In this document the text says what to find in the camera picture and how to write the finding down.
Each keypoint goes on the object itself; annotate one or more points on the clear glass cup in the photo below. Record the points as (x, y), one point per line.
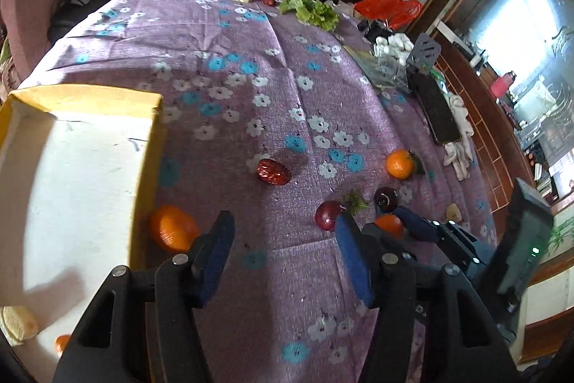
(388, 71)

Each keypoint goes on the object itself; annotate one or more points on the white cloth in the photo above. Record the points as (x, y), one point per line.
(459, 145)

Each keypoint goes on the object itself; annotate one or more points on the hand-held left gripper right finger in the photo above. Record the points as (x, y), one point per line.
(354, 259)

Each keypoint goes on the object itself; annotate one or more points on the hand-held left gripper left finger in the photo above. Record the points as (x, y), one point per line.
(219, 250)

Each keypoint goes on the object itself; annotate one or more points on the round sugarcane piece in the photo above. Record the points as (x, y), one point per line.
(18, 323)

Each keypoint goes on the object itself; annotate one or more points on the white plastic bag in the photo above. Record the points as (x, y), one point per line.
(346, 9)

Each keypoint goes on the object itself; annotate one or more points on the green plant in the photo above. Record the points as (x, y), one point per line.
(560, 239)

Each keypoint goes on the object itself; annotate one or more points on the pink armchair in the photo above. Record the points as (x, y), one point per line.
(27, 6)

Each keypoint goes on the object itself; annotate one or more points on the grey slotted spatula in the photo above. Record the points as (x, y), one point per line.
(426, 51)

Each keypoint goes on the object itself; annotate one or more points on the orange tangerine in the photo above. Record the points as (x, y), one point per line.
(62, 345)
(172, 229)
(389, 225)
(400, 164)

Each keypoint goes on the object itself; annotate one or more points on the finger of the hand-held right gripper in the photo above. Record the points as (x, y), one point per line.
(417, 226)
(374, 232)

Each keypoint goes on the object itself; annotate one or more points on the yellow cardboard box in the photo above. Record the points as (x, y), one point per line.
(80, 185)

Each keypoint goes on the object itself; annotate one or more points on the white small objects cluster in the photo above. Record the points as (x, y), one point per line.
(394, 45)

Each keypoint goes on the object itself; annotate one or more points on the green lettuce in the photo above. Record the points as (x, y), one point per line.
(309, 10)

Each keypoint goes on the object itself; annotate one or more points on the purple floral tablecloth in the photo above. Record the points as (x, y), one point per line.
(269, 96)

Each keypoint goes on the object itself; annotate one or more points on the green leaf sprig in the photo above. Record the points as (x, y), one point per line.
(356, 202)

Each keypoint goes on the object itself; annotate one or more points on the black smartphone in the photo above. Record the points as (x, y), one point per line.
(434, 107)

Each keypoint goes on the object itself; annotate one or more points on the small black object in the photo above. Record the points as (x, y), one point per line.
(376, 31)

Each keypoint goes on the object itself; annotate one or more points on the red plastic bag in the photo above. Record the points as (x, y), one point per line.
(390, 4)

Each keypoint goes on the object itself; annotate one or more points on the pink bottle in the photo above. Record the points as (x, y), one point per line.
(502, 84)

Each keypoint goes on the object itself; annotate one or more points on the dark plum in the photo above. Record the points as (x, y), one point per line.
(385, 199)
(327, 216)

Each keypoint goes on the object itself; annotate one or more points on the small sugarcane piece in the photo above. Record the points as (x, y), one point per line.
(453, 212)

